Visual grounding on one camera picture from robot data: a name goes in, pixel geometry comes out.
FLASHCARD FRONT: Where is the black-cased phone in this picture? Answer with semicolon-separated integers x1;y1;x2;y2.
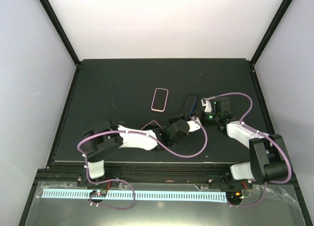
180;95;198;120

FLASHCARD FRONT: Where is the pink-cased phone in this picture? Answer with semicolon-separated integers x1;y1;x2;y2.
151;88;169;113
140;120;161;131

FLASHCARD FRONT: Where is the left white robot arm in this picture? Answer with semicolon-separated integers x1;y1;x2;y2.
77;116;208;186

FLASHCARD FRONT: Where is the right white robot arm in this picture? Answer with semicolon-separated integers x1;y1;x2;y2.
190;96;292;188

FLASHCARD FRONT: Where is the right small circuit board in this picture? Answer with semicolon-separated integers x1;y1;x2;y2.
230;192;247;199

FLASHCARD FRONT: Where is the small circuit board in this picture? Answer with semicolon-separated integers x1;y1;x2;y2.
230;192;247;199
89;190;107;198

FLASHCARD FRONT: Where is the left small circuit board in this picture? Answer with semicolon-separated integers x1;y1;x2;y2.
89;190;107;198

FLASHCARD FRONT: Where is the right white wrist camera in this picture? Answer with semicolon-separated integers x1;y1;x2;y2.
201;97;214;113

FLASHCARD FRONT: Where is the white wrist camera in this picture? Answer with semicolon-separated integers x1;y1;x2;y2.
187;119;201;133
201;97;214;113

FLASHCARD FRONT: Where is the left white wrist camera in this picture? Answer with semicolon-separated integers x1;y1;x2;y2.
187;119;201;133

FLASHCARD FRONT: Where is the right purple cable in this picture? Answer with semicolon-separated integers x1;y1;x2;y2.
203;92;293;182

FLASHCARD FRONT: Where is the purple cable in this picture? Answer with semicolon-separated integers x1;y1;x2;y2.
77;119;209;186
203;92;293;182

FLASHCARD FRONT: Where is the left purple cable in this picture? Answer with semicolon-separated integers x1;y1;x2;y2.
77;119;209;186

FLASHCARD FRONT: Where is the white slotted cable duct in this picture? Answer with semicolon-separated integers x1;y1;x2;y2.
41;189;227;203

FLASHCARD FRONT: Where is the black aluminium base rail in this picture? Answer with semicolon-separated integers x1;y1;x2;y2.
36;162;297;187

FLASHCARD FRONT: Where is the right black frame post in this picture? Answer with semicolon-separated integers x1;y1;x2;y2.
250;0;293;65

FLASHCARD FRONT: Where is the black frame post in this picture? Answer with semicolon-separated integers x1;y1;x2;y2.
250;0;293;65
39;0;80;66

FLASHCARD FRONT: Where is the left black frame post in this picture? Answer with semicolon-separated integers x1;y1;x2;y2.
39;0;80;66

